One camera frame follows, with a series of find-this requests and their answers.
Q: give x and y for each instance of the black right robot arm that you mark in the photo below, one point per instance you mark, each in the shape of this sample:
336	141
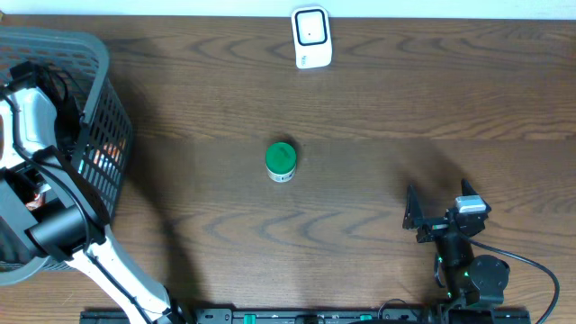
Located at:
472	281

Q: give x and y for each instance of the green lid jar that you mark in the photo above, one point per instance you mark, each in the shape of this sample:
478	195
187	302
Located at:
281	162

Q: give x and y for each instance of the small orange carton box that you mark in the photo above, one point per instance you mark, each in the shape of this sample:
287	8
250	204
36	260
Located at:
109	156

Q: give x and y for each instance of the red brown chocolate bar wrapper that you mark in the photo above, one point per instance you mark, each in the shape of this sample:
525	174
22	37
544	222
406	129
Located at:
35	201

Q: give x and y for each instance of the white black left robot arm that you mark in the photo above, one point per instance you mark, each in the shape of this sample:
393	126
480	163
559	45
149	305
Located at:
59	180

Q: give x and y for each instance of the dark grey plastic basket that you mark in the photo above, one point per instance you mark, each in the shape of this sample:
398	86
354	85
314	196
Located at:
86	59

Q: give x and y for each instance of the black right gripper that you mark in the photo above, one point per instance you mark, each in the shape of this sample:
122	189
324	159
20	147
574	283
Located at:
433	227

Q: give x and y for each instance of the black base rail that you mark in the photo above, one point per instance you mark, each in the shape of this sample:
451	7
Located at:
390	314

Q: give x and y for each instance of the white black barcode scanner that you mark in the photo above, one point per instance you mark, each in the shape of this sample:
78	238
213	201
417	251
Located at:
311	37

